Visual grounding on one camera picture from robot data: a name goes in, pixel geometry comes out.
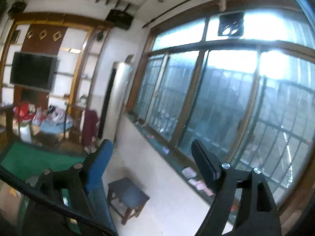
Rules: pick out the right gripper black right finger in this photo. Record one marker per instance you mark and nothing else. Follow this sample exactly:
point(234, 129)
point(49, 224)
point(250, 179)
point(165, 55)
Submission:
point(208, 165)

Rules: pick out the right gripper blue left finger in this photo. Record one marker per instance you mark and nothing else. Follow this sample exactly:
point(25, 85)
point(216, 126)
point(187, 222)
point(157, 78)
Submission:
point(95, 164)

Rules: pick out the dark wooden stool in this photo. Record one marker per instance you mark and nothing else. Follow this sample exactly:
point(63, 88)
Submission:
point(128, 193)

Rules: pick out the maroon cloth on chair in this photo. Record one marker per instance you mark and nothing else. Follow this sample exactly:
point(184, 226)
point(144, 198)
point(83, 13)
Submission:
point(89, 131)

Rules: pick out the wooden chair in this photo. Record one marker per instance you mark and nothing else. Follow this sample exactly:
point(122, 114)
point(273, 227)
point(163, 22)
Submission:
point(72, 123)

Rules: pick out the pile of clothes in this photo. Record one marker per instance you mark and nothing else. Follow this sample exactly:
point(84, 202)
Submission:
point(54, 120)

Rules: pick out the standing air conditioner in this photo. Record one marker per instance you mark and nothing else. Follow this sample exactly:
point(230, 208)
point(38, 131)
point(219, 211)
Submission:
point(113, 101)

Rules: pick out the black television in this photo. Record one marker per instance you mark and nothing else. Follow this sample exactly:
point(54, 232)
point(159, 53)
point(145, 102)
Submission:
point(33, 70)

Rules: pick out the window with wooden frame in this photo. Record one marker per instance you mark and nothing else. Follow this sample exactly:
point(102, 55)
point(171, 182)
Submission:
point(237, 75)

